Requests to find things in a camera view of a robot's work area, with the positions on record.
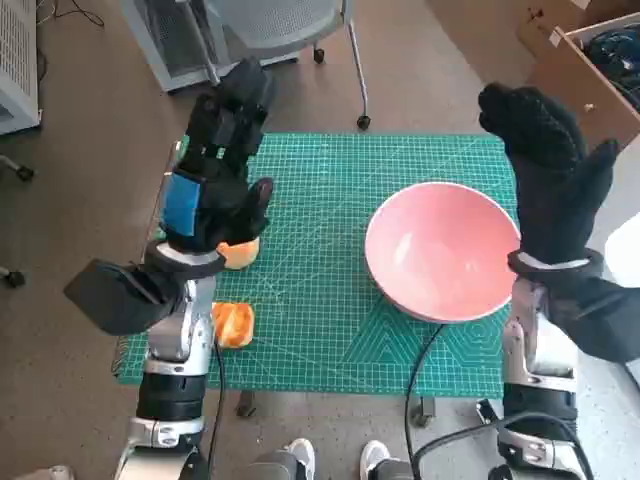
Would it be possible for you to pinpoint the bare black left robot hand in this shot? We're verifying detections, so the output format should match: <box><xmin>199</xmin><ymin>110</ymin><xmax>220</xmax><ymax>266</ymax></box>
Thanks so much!
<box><xmin>158</xmin><ymin>58</ymin><xmax>275</xmax><ymax>252</ymax></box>

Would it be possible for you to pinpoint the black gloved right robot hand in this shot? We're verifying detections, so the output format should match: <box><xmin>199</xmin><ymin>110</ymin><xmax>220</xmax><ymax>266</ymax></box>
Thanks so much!
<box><xmin>478</xmin><ymin>83</ymin><xmax>621</xmax><ymax>264</ymax></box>

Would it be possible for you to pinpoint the round toy bread bun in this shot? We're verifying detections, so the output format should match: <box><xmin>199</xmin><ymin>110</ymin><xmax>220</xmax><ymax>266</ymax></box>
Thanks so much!
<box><xmin>215</xmin><ymin>235</ymin><xmax>261</xmax><ymax>272</ymax></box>

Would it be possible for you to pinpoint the pink bowl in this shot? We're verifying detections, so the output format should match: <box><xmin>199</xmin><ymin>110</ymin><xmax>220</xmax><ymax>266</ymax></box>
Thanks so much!
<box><xmin>363</xmin><ymin>181</ymin><xmax>522</xmax><ymax>324</ymax></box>

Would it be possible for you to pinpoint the long toy bread loaf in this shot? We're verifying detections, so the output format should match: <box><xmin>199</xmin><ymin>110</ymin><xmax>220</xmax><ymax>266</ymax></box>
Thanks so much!
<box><xmin>212</xmin><ymin>300</ymin><xmax>256</xmax><ymax>350</ymax></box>

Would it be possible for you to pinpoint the white desk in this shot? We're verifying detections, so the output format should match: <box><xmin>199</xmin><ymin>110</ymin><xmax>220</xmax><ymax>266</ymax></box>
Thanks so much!
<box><xmin>587</xmin><ymin>142</ymin><xmax>640</xmax><ymax>389</ymax></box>

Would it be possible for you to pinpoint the white rounded object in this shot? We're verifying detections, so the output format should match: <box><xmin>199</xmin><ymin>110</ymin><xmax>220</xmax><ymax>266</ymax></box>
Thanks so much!
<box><xmin>603</xmin><ymin>213</ymin><xmax>640</xmax><ymax>290</ymax></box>

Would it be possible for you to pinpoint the wooden crate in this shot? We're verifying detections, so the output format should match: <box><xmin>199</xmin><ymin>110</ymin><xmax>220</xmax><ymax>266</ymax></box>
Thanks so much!
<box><xmin>529</xmin><ymin>12</ymin><xmax>640</xmax><ymax>176</ymax></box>

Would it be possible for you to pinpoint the green cutting mat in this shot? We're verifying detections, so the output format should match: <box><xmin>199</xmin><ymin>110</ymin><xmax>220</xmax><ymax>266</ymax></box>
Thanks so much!
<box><xmin>115</xmin><ymin>132</ymin><xmax>521</xmax><ymax>399</ymax></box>

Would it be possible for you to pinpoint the grey mesh office chair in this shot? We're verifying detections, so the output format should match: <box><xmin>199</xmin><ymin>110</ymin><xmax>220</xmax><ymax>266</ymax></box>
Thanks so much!
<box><xmin>204</xmin><ymin>0</ymin><xmax>374</xmax><ymax>130</ymax></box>

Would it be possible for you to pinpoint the brown cardboard box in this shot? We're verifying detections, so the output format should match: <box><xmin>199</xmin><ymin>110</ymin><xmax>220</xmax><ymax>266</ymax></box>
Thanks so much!
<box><xmin>517</xmin><ymin>0</ymin><xmax>640</xmax><ymax>51</ymax></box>

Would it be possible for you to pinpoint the white perforated appliance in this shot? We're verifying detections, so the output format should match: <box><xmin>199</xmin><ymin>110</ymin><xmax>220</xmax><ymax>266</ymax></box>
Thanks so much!
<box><xmin>0</xmin><ymin>0</ymin><xmax>42</xmax><ymax>135</ymax></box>

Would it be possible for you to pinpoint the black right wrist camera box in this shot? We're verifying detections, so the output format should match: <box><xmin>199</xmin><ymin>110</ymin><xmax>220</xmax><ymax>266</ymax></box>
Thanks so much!
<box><xmin>542</xmin><ymin>269</ymin><xmax>640</xmax><ymax>364</ymax></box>

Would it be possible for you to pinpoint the tangled cable bundle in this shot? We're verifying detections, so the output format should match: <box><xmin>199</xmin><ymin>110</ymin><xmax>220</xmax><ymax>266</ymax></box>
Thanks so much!
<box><xmin>582</xmin><ymin>29</ymin><xmax>640</xmax><ymax>109</ymax></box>

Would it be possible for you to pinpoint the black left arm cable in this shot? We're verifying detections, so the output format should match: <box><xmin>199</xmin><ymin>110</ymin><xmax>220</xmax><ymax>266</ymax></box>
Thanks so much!
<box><xmin>204</xmin><ymin>334</ymin><xmax>227</xmax><ymax>480</ymax></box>

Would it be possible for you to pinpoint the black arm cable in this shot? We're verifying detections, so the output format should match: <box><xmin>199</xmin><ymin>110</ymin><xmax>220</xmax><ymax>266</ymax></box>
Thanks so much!
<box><xmin>204</xmin><ymin>334</ymin><xmax>227</xmax><ymax>480</ymax></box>
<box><xmin>403</xmin><ymin>322</ymin><xmax>506</xmax><ymax>480</ymax></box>

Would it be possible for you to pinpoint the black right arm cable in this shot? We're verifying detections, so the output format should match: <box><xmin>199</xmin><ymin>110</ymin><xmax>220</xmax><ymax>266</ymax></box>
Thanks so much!
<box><xmin>403</xmin><ymin>322</ymin><xmax>506</xmax><ymax>480</ymax></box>

